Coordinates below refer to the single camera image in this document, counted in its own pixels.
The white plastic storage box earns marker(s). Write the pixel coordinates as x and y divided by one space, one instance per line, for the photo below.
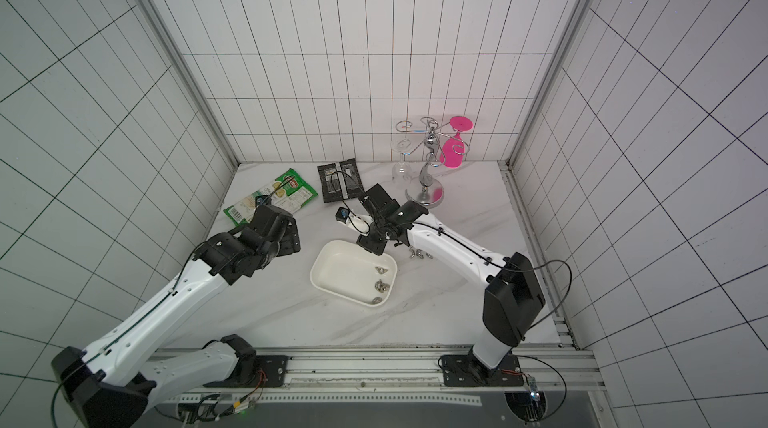
347 271

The green chips bag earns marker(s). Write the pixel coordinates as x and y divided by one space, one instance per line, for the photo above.
289 192

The black snack packet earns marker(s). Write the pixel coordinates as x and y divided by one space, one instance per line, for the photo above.
340 181

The pink wine glass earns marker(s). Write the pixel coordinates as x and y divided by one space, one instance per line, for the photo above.
454 148

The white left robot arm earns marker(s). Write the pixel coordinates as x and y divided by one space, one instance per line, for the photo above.
113 381

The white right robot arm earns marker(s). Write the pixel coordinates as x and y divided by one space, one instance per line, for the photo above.
512 297

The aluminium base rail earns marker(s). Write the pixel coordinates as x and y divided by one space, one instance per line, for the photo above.
420 374

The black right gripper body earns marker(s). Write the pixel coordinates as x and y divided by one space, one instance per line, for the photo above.
383 206

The chrome glass holder stand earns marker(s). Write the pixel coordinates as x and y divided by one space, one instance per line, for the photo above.
424 188

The clear wine glass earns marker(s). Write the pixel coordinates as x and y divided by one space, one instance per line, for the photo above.
401 171

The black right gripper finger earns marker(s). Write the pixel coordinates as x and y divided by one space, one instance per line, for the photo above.
385 236
369 242

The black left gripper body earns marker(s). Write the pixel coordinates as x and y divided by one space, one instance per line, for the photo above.
289 244

